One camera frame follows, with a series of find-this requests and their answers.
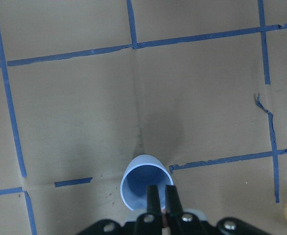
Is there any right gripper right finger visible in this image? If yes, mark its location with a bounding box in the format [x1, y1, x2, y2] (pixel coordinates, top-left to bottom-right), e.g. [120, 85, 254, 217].
[165, 185, 183, 220]

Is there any light blue plastic cup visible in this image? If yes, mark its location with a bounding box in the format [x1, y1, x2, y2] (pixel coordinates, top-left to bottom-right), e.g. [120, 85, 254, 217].
[120, 154, 174, 211]

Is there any pink chopstick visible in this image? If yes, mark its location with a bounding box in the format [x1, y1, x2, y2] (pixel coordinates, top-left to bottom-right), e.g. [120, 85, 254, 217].
[161, 209, 168, 229]

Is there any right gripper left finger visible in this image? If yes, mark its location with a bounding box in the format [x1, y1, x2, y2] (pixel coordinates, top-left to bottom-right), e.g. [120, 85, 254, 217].
[143, 185, 162, 220]

